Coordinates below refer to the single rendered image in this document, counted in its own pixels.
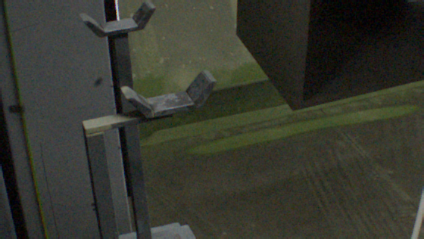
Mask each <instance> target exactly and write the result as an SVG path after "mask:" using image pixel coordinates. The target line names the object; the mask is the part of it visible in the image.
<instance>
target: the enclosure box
mask: <svg viewBox="0 0 424 239"><path fill-rule="evenodd" d="M236 35H237V36H238V38H239V39H240V41H241V42H242V44H243V45H244V46H245V47H246V48H247V49H248V51H249V52H250V53H251V55H252V56H253V58H254V60H255V61H256V62H257V63H258V65H259V66H260V68H261V69H262V70H263V71H264V73H265V74H266V75H267V76H268V77H269V79H270V81H271V83H272V84H273V85H274V87H275V88H276V90H277V91H278V92H279V93H280V94H281V96H282V97H283V98H284V99H285V102H286V104H287V105H288V106H289V107H290V108H291V109H292V110H293V111H294V110H299V109H306V108H309V107H315V106H318V105H321V104H327V103H329V102H333V101H338V100H341V99H345V98H352V97H356V96H359V95H365V94H367V93H370V92H376V91H378V90H385V89H388V88H393V87H396V86H399V85H404V84H410V83H413V82H418V81H421V80H424V0H237V11H236Z"/></svg>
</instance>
